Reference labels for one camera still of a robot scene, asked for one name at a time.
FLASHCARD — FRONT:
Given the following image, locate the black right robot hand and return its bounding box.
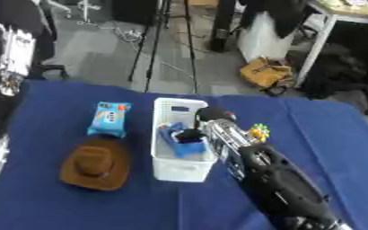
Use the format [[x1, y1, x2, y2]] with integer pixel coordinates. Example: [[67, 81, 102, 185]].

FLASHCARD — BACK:
[[172, 106, 238, 144]]

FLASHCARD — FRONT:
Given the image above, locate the blue object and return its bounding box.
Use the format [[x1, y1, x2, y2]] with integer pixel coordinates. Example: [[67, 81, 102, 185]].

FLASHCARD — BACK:
[[157, 121, 215, 159]]

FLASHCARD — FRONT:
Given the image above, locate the yellow green toy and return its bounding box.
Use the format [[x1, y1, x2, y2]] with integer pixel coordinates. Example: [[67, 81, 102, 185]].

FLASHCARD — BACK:
[[245, 122, 272, 144]]

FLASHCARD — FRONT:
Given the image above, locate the yellow brown bag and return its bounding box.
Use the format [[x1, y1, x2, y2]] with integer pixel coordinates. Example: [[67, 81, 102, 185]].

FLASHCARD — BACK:
[[237, 56, 294, 90]]

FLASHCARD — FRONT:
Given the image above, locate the white plastic basket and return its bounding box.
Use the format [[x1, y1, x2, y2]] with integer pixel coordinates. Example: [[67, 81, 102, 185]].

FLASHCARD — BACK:
[[149, 97, 221, 183]]

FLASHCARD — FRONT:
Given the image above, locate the white cabinet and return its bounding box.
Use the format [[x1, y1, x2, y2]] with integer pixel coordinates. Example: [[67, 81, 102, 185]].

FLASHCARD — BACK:
[[235, 11, 301, 63]]

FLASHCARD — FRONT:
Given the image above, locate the black tripod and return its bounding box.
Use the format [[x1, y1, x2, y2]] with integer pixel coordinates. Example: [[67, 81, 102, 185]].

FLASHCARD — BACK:
[[126, 0, 202, 94]]

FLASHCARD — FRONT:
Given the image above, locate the blue snack packet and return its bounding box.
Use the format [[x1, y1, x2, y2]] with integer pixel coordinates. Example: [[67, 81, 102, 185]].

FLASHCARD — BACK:
[[84, 101, 134, 139]]

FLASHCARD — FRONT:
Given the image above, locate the brown cowboy hat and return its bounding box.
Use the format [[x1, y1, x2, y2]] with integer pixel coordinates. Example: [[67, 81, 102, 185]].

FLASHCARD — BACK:
[[57, 138, 133, 192]]

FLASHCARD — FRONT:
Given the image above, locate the black jacket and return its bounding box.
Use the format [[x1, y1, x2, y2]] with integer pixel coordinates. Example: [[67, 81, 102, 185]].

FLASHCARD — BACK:
[[237, 0, 321, 40]]

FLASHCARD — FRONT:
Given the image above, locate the black backpack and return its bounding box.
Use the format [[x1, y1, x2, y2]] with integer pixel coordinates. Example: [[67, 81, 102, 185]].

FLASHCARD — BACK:
[[300, 44, 368, 116]]

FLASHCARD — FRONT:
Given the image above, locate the white desk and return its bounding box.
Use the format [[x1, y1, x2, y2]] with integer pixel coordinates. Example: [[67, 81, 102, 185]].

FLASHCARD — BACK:
[[292, 0, 368, 88]]

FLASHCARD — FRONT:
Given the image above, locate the black post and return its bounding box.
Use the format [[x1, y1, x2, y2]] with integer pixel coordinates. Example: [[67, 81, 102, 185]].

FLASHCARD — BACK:
[[207, 0, 241, 54]]

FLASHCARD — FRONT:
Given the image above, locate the white floor cable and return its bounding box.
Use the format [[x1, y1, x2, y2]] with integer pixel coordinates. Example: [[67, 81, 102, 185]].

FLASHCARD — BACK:
[[75, 20, 144, 43]]

